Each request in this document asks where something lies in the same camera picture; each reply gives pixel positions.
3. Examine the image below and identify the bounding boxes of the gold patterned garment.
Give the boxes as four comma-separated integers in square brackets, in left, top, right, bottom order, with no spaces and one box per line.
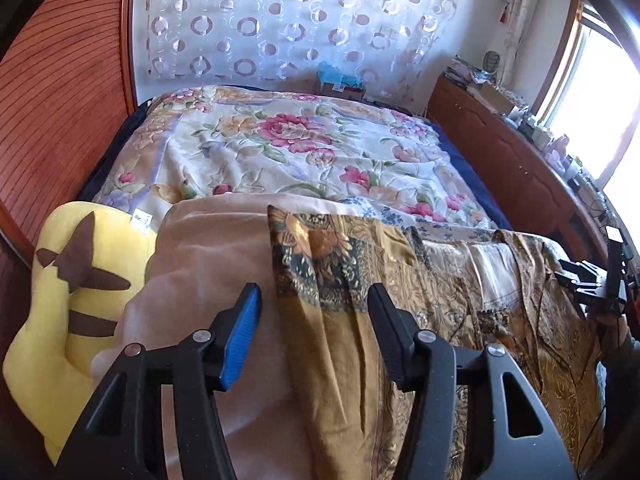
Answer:
[266,205,608,480]

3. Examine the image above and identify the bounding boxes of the cream window curtain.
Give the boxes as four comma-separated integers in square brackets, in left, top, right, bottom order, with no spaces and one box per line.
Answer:
[497,0,546,91]

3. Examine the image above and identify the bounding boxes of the person's right forearm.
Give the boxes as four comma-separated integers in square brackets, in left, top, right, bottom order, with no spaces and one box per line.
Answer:
[597,310,640,461]

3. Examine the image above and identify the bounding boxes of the bright window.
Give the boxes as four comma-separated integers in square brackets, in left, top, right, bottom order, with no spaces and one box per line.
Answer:
[535,0,640,221]

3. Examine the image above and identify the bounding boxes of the white circle patterned curtain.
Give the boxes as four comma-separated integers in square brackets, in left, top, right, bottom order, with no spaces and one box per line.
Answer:
[127,0,468,108]

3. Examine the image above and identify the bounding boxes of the cardboard box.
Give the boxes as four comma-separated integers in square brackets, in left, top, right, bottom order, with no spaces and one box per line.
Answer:
[320,82,366,103]

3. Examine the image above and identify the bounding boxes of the long wooden cabinet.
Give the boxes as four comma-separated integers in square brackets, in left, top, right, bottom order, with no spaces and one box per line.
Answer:
[427,74,608,266]

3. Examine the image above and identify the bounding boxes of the white blue floral blanket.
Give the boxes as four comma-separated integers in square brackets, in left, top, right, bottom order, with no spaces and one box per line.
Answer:
[340,197,561,251]

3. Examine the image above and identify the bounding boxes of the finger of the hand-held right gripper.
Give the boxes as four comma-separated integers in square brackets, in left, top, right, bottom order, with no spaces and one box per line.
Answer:
[556,258,608,306]

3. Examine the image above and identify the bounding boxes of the assorted small household clutter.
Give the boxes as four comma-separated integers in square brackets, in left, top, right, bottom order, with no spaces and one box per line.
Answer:
[444,50,623,223]

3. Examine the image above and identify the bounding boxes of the yellow plush pillow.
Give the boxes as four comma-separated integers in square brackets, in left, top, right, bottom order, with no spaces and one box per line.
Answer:
[2,201,160,461]

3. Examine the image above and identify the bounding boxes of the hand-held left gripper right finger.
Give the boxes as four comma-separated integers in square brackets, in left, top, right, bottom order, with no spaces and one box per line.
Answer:
[366,283,577,480]

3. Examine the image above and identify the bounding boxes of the cream floral quilt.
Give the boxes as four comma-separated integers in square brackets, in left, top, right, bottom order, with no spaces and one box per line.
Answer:
[92,85,493,228]

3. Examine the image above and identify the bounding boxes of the wooden headboard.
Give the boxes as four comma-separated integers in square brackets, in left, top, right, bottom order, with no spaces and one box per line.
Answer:
[0,0,141,480]

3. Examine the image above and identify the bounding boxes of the beige fleece blanket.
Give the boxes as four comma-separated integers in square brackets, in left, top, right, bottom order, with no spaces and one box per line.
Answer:
[90,191,351,480]

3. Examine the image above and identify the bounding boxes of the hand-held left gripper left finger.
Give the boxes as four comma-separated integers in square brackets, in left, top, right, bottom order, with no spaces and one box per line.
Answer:
[50,283,263,480]

